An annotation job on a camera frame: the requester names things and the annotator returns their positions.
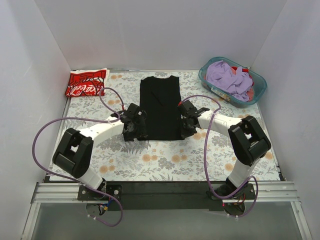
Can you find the teal plastic basket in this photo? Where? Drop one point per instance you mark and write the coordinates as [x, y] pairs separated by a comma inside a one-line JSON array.
[[259, 87]]

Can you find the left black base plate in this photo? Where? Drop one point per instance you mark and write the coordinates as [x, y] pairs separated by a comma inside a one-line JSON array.
[[86, 194]]

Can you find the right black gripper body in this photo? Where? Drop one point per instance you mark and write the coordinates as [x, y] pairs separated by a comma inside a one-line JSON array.
[[188, 122]]

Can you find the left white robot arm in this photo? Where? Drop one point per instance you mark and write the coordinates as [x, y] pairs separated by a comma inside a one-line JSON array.
[[74, 151]]

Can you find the black t-shirt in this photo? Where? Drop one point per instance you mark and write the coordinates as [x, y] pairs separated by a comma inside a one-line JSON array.
[[159, 98]]

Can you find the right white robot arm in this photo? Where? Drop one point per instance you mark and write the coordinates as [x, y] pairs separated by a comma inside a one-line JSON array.
[[248, 140]]

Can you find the lilac t-shirt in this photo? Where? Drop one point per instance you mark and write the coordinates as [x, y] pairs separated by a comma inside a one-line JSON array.
[[219, 74]]

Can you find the folded red Coca-Cola shirt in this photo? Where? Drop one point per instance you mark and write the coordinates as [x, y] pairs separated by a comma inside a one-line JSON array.
[[86, 83]]

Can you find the aluminium mounting rail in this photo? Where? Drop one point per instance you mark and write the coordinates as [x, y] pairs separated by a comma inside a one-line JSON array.
[[68, 192]]

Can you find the red garment in basket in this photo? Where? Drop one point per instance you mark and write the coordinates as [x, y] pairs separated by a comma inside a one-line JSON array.
[[250, 92]]

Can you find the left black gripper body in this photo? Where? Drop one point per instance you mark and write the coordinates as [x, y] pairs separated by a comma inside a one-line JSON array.
[[136, 127]]

